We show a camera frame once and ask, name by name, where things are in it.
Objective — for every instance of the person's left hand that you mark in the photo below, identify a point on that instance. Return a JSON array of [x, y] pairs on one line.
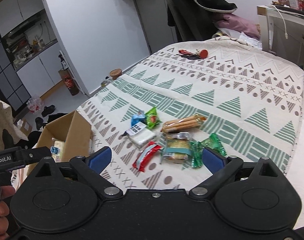
[[7, 191]]

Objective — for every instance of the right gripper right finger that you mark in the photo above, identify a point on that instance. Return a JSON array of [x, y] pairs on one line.
[[223, 171]]

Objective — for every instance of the small clear wrapped snack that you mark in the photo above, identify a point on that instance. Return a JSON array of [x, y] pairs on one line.
[[179, 136]]

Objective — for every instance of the red white plastic bag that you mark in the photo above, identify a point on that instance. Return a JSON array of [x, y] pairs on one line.
[[34, 104]]

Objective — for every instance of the orange biscuit stick pack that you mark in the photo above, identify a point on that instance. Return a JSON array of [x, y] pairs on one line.
[[182, 124]]

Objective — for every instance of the dotted beige cloth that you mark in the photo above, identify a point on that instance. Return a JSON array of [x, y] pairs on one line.
[[6, 122]]

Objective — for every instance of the green teal pastry pack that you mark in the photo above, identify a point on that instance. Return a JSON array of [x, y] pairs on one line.
[[176, 151]]

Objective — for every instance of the red white snack bar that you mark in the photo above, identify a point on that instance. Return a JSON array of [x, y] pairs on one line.
[[146, 155]]

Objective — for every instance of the blue snack packet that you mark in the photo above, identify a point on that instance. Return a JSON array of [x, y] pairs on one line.
[[138, 117]]

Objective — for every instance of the black clothes on floor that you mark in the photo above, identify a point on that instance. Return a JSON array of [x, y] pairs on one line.
[[34, 136]]

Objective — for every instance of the spray bottle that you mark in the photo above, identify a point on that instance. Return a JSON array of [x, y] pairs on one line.
[[63, 62]]

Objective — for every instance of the green candy packet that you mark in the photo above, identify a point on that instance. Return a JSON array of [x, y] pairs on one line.
[[151, 118]]

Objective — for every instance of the pink clothing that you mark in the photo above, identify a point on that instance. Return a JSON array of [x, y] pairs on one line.
[[234, 22]]

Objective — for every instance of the brown cardboard box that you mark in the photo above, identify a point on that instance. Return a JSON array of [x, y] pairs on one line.
[[72, 129]]

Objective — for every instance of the white slim rack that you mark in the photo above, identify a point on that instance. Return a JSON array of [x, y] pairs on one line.
[[69, 72]]

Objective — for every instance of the large cream cake package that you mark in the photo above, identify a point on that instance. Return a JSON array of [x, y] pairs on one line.
[[57, 149]]

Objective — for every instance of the white cake snack pack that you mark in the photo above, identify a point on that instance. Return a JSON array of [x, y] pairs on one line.
[[139, 134]]

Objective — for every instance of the green snack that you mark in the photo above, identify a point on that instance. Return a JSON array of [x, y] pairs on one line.
[[209, 153]]

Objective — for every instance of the cork lid jar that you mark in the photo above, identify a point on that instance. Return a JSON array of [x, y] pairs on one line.
[[116, 73]]

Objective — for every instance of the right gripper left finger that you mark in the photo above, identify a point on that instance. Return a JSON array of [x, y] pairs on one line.
[[88, 170]]

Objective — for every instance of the white desk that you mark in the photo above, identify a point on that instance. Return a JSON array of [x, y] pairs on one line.
[[282, 33]]

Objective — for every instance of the patterned bed cover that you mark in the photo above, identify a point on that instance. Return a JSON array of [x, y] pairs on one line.
[[252, 100]]

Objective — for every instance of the white kitchen cabinet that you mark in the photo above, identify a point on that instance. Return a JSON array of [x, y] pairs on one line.
[[29, 63]]

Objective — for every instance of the black shoe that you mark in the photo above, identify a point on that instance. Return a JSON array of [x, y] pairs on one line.
[[39, 123], [48, 110]]

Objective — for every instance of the black coat on chair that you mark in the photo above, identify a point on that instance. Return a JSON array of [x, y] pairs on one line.
[[193, 19]]

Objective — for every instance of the grey door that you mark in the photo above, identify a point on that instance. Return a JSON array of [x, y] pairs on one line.
[[154, 21]]

